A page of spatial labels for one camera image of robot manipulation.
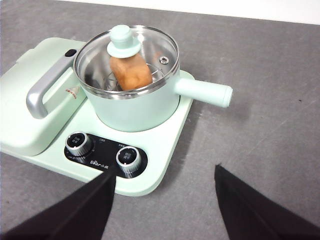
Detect steel steamer rack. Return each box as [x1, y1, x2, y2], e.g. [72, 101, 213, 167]
[104, 63, 166, 92]

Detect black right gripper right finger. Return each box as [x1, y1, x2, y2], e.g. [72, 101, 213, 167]
[214, 164, 320, 240]

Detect mint green handled pot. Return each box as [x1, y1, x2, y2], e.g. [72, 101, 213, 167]
[73, 24, 234, 133]

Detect glass lid with green knob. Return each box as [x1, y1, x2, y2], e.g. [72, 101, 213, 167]
[73, 24, 180, 94]

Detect silver control knob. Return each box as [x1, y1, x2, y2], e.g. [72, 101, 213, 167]
[64, 131, 90, 156]
[115, 146, 141, 173]

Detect mint green hinged press lid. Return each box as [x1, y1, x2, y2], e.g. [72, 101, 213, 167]
[0, 37, 88, 157]

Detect mint green breakfast maker base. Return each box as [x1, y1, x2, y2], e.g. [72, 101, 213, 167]
[0, 37, 196, 198]

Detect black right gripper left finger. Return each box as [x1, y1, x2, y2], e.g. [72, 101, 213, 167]
[0, 163, 117, 240]

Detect brown potato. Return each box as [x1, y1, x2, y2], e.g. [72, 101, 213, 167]
[109, 51, 154, 91]

